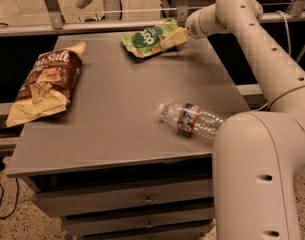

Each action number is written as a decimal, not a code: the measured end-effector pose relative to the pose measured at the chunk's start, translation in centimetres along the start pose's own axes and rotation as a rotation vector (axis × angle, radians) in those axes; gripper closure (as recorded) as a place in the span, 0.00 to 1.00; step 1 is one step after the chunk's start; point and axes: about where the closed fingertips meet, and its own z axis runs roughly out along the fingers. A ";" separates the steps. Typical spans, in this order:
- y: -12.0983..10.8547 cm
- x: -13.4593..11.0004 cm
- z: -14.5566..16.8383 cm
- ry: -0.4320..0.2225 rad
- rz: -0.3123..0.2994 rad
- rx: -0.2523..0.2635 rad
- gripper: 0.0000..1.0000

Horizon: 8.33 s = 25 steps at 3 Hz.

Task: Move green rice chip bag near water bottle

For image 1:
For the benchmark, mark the brown tortilla chip bag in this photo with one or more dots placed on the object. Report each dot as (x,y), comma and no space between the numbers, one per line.
(49,86)

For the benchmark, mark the grey metal rail frame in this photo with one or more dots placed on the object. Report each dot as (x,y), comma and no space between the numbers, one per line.
(49,17)

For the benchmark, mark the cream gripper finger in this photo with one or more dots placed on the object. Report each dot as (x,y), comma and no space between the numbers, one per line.
(178,37)

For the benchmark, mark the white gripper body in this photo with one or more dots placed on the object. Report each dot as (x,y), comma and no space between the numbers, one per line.
(193,28)

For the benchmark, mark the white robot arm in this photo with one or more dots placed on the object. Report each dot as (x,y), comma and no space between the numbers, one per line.
(256,155)

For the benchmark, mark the grey drawer cabinet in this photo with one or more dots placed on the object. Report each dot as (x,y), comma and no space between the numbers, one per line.
(107,166)

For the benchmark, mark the green rice chip bag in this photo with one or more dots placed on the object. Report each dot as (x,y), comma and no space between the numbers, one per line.
(146,43)

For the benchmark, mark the clear plastic water bottle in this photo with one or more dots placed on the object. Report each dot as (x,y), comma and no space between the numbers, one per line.
(191,119)

